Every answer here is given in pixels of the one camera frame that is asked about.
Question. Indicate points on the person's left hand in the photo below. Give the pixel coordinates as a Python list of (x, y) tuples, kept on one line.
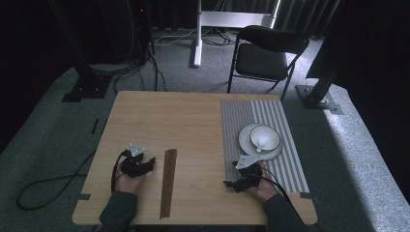
[(127, 183)]

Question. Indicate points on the person's right hand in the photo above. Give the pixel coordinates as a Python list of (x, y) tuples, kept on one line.
[(267, 190)]

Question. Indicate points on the grey tape piece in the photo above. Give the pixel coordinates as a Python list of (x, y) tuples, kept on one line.
[(83, 197), (309, 197)]

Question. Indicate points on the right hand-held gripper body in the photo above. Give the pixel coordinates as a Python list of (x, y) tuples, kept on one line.
[(251, 175)]

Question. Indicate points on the black metal stand with panel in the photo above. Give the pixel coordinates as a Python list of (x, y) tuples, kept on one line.
[(322, 87)]

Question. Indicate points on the white ceramic spoon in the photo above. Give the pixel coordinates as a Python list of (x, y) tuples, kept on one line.
[(261, 141)]

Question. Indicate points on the grey striped placemat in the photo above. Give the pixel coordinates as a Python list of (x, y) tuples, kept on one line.
[(235, 129)]

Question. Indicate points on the black folding chair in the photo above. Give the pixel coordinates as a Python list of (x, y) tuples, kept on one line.
[(261, 61)]

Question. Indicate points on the white plate with dark rim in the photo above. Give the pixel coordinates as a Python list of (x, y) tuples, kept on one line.
[(245, 145)]

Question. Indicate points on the white bowl with dark rim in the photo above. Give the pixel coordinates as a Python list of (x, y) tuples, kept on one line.
[(272, 137)]

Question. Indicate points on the black tape strip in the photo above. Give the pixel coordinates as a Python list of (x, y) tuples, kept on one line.
[(94, 126)]

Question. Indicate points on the white desk frame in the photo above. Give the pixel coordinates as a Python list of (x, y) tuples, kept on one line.
[(225, 18)]

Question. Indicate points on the dark curtain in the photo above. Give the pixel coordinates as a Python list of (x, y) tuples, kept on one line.
[(309, 16)]

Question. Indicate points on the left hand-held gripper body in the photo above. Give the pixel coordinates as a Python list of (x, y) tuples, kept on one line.
[(137, 166)]

